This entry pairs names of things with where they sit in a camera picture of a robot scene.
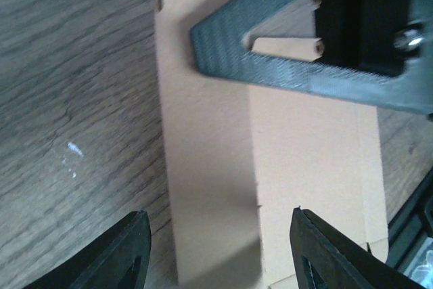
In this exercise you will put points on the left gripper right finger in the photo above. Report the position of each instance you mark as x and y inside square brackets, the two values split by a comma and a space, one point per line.
[326, 258]

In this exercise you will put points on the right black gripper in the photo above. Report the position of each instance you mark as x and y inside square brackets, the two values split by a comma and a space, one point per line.
[376, 52]

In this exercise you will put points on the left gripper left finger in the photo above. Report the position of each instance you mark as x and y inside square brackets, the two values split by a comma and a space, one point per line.
[119, 258]

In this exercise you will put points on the cardboard box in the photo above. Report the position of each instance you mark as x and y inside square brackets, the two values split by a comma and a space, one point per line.
[241, 158]

